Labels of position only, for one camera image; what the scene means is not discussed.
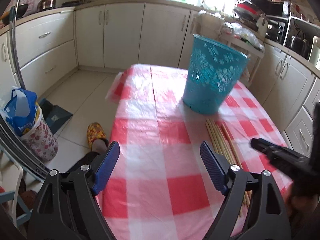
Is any single wooden chopstick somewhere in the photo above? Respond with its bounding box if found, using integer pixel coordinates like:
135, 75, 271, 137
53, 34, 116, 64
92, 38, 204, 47
221, 122, 252, 201

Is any yellow red slipper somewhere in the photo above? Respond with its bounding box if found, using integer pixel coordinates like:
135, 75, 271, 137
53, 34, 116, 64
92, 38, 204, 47
87, 122, 108, 150

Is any red white checkered tablecloth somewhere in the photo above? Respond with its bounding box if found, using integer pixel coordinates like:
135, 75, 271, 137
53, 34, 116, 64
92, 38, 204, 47
95, 63, 294, 240

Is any blue dustpan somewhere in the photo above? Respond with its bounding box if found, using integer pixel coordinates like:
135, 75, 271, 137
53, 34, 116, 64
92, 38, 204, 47
39, 98, 73, 134

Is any teal perforated plastic basket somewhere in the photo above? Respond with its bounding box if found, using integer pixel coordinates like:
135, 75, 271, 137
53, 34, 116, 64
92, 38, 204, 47
182, 34, 249, 115

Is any blue plastic bag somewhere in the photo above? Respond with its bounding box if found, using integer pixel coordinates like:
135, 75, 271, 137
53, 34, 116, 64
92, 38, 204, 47
1, 88, 38, 137

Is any white rolling cart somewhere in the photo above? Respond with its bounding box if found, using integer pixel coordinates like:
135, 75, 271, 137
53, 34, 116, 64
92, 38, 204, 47
220, 22, 265, 88

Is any black microwave oven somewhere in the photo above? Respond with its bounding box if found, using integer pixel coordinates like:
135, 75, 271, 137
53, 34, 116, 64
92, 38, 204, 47
248, 0, 292, 46

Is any metal kettle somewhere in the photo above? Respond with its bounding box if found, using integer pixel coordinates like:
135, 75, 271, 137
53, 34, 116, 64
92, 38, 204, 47
37, 0, 56, 12

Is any mop metal pole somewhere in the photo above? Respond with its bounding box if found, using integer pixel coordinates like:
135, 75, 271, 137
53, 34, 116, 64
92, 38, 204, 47
9, 0, 26, 89

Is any black wok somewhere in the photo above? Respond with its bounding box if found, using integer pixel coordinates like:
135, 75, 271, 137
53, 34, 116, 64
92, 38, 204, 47
1, 4, 28, 25

